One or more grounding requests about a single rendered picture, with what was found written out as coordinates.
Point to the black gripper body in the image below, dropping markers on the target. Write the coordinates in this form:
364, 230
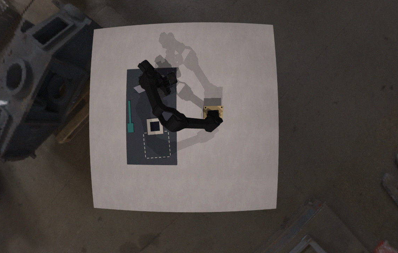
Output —
171, 78

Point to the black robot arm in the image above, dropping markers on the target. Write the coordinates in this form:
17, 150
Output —
177, 121

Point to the dark grey rectangular mat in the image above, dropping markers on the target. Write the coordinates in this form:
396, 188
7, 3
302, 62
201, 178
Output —
155, 145

